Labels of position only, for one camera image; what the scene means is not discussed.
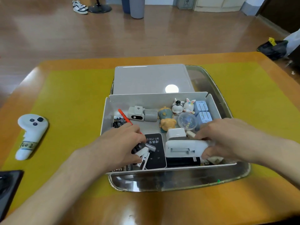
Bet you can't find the black smartphone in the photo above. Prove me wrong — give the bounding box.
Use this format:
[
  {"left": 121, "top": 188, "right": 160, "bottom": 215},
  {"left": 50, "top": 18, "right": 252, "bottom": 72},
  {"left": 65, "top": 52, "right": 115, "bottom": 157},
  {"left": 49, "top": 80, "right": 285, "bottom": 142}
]
[{"left": 0, "top": 170, "right": 25, "bottom": 221}]

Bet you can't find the black WiFi device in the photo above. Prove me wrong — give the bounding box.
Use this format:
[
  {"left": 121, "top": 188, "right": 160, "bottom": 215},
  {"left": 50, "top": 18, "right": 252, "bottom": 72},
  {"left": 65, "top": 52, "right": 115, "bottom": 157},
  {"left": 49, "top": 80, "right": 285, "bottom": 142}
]
[{"left": 142, "top": 133, "right": 167, "bottom": 170}]

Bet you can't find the white box lid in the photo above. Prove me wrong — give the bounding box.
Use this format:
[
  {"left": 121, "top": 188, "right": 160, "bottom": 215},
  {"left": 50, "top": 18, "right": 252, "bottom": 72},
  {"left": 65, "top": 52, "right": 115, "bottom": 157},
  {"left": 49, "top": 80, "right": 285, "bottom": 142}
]
[{"left": 112, "top": 64, "right": 195, "bottom": 95}]

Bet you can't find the white charger cube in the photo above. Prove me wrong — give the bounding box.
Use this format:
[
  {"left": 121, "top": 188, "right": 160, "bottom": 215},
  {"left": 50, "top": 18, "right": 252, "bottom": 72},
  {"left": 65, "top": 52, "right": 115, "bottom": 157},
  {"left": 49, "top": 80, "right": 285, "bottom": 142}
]
[{"left": 166, "top": 127, "right": 187, "bottom": 141}]

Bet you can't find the white handheld controller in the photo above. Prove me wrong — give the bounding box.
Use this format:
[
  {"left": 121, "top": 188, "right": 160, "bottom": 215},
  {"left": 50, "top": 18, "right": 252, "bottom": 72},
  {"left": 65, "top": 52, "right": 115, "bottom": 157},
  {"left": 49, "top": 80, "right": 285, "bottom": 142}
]
[{"left": 15, "top": 114, "right": 49, "bottom": 161}]

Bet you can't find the gray trash bin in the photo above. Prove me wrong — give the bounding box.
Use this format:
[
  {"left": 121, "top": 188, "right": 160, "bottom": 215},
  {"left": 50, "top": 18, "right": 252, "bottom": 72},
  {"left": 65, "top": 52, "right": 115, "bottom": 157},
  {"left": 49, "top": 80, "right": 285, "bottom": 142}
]
[{"left": 129, "top": 0, "right": 146, "bottom": 19}]

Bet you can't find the person's left hand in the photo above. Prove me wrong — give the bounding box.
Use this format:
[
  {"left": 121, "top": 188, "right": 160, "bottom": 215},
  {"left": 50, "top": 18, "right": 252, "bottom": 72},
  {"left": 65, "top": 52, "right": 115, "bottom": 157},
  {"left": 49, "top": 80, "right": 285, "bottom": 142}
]
[{"left": 88, "top": 123, "right": 147, "bottom": 173}]

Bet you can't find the gray metal safe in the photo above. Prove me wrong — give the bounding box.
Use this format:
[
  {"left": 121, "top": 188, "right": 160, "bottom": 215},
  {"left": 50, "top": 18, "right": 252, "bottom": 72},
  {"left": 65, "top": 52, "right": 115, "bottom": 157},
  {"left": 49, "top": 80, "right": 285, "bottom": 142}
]
[{"left": 176, "top": 0, "right": 196, "bottom": 10}]

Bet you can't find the person's right forearm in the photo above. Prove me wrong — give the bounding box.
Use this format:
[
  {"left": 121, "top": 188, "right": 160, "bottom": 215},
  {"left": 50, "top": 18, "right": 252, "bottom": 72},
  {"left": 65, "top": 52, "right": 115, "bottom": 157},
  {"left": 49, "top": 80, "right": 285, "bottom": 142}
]
[{"left": 262, "top": 136, "right": 300, "bottom": 190}]

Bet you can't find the person's left forearm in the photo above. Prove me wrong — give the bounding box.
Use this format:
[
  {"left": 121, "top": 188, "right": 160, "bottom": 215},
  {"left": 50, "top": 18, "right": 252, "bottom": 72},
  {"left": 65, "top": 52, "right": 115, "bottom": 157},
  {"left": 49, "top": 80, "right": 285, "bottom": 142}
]
[{"left": 0, "top": 148, "right": 106, "bottom": 225}]

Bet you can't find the red marker pen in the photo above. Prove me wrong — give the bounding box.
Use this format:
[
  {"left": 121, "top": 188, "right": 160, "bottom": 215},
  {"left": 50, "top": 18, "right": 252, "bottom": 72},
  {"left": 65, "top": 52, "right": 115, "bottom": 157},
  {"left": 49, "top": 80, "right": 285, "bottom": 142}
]
[{"left": 118, "top": 109, "right": 142, "bottom": 134}]

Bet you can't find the white remote control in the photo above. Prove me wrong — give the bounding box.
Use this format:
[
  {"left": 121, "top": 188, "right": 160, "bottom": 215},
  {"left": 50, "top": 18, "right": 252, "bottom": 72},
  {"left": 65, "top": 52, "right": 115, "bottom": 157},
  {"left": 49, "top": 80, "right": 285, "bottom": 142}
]
[{"left": 165, "top": 139, "right": 211, "bottom": 158}]

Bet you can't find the black coat stand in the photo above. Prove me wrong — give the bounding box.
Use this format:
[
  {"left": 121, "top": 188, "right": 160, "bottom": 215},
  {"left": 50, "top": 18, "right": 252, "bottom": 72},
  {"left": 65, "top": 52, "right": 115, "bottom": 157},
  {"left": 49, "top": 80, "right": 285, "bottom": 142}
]
[{"left": 88, "top": 0, "right": 112, "bottom": 14}]

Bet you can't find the dark blue trash bin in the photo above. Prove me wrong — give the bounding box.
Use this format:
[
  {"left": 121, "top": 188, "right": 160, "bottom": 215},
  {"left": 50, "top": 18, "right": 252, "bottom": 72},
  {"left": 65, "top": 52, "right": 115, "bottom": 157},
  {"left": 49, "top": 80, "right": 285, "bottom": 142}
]
[{"left": 121, "top": 0, "right": 131, "bottom": 14}]

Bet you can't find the white figurine black hat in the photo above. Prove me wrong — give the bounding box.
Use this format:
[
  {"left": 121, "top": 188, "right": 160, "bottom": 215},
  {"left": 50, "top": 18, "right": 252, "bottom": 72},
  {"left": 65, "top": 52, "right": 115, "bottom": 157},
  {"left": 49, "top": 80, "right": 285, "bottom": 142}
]
[{"left": 171, "top": 98, "right": 184, "bottom": 115}]

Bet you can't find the black low cabinet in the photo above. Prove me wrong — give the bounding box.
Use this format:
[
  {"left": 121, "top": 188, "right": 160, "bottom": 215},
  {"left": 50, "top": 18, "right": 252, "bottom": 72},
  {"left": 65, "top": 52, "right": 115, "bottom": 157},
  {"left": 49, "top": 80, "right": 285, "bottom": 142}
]
[{"left": 288, "top": 45, "right": 300, "bottom": 67}]

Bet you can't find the dark brown door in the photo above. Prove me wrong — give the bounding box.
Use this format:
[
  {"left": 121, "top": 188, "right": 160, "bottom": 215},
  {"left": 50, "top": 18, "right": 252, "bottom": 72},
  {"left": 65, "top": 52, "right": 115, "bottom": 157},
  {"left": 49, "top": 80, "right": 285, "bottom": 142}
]
[{"left": 257, "top": 0, "right": 300, "bottom": 34}]

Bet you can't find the white sneaker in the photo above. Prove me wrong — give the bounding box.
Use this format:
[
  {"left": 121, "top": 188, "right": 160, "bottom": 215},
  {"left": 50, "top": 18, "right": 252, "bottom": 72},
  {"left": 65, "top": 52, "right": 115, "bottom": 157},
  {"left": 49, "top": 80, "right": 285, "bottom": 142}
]
[
  {"left": 73, "top": 6, "right": 88, "bottom": 15},
  {"left": 72, "top": 0, "right": 89, "bottom": 10}
]

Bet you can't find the black garbage bag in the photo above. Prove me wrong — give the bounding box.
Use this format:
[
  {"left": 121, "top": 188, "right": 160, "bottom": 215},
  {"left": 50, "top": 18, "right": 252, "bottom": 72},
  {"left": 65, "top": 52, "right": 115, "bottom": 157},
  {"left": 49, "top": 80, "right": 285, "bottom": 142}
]
[{"left": 257, "top": 37, "right": 289, "bottom": 61}]

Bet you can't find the white bunny figurine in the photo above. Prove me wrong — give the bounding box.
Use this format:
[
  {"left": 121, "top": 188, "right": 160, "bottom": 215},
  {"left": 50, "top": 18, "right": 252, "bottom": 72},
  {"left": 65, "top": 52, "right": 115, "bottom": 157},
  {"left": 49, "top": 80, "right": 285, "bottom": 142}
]
[{"left": 182, "top": 98, "right": 196, "bottom": 114}]

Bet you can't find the white storage box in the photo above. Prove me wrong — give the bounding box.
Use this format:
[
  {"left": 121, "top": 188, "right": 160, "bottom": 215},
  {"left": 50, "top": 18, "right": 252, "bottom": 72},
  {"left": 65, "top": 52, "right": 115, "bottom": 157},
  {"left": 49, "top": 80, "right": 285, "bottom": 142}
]
[{"left": 100, "top": 92, "right": 237, "bottom": 174}]

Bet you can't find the cream two-door cabinet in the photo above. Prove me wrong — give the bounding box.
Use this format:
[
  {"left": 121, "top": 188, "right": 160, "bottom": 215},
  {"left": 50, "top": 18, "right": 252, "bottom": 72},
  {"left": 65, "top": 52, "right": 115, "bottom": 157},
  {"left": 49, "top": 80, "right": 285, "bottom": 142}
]
[{"left": 193, "top": 0, "right": 249, "bottom": 13}]

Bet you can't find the clear round clip container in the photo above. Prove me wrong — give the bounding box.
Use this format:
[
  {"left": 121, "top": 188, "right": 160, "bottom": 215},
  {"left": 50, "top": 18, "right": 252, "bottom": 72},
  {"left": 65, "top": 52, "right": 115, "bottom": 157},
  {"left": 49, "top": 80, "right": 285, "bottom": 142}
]
[{"left": 177, "top": 112, "right": 198, "bottom": 131}]

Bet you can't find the light blue small box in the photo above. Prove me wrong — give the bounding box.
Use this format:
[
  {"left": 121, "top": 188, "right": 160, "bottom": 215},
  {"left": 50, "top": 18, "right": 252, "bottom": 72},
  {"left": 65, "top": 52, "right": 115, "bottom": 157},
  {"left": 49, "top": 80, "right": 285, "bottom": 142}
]
[
  {"left": 194, "top": 100, "right": 209, "bottom": 114},
  {"left": 196, "top": 112, "right": 213, "bottom": 129}
]

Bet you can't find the person's right hand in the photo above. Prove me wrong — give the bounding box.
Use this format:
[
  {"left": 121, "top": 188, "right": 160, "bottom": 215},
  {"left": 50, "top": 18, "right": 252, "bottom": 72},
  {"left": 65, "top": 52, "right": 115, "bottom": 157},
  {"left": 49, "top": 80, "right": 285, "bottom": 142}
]
[{"left": 194, "top": 118, "right": 272, "bottom": 163}]

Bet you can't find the yellow blue cartoon figurine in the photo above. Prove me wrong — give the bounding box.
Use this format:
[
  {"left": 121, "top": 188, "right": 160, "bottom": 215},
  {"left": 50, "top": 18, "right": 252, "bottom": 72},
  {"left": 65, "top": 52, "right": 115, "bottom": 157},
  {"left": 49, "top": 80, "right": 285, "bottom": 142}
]
[{"left": 157, "top": 106, "right": 177, "bottom": 133}]

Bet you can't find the white camera device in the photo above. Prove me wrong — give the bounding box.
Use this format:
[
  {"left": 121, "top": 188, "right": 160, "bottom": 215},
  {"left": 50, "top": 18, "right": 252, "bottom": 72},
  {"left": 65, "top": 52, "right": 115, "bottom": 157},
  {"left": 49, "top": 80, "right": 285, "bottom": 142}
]
[{"left": 127, "top": 106, "right": 145, "bottom": 121}]

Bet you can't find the bundle of black pens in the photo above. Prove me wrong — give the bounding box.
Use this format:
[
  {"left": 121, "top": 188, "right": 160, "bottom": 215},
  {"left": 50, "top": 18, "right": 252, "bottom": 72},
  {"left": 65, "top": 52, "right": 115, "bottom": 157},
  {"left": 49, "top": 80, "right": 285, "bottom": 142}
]
[{"left": 113, "top": 117, "right": 156, "bottom": 154}]

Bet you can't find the yellow table mat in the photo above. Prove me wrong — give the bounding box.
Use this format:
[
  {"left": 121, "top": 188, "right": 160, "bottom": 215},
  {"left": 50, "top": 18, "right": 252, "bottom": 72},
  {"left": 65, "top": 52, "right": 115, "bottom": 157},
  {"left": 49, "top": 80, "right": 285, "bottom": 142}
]
[{"left": 1, "top": 62, "right": 300, "bottom": 216}]

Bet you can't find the white mini fan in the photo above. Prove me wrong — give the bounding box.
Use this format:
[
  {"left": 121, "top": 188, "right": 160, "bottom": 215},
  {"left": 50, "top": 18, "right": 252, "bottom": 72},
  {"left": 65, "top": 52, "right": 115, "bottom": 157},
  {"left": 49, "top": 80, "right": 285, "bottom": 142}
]
[{"left": 144, "top": 109, "right": 158, "bottom": 122}]

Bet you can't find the stainless steel tray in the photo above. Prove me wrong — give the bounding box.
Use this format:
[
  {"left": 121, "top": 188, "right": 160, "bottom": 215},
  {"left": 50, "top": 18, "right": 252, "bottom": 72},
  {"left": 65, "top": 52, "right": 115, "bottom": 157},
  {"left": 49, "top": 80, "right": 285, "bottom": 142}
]
[{"left": 107, "top": 65, "right": 251, "bottom": 193}]

